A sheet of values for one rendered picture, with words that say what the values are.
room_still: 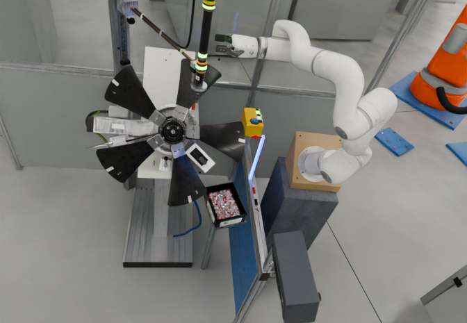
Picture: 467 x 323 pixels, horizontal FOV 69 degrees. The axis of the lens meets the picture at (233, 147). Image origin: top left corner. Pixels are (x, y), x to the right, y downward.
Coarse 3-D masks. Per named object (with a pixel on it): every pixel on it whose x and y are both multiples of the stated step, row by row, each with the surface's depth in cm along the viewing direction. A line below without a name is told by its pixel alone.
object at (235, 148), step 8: (200, 128) 166; (208, 128) 167; (216, 128) 168; (224, 128) 170; (232, 128) 171; (240, 128) 172; (200, 136) 162; (208, 136) 163; (216, 136) 164; (224, 136) 166; (232, 136) 168; (240, 136) 169; (208, 144) 161; (216, 144) 162; (224, 144) 164; (232, 144) 165; (240, 144) 167; (224, 152) 162; (232, 152) 164; (240, 152) 166
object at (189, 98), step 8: (184, 64) 164; (184, 72) 163; (208, 72) 158; (216, 72) 158; (184, 80) 163; (208, 80) 158; (216, 80) 157; (184, 88) 162; (184, 96) 161; (192, 96) 159; (200, 96) 157; (184, 104) 160; (192, 104) 158
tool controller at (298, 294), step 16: (272, 240) 125; (288, 240) 123; (272, 256) 131; (288, 256) 119; (304, 256) 118; (272, 272) 130; (288, 272) 115; (304, 272) 115; (288, 288) 111; (304, 288) 111; (288, 304) 108; (304, 304) 108; (288, 320) 118; (304, 320) 119
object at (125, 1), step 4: (120, 0) 165; (124, 0) 164; (128, 0) 164; (132, 0) 165; (136, 0) 166; (120, 4) 166; (124, 4) 163; (128, 4) 164; (132, 4) 165; (136, 4) 167; (120, 8) 168; (124, 8) 164; (128, 8) 165; (124, 12) 166; (128, 12) 166; (132, 12) 168
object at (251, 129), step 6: (246, 108) 203; (252, 108) 204; (258, 108) 205; (246, 114) 199; (252, 114) 200; (246, 120) 195; (246, 126) 193; (252, 126) 193; (258, 126) 194; (246, 132) 196; (252, 132) 196; (258, 132) 197
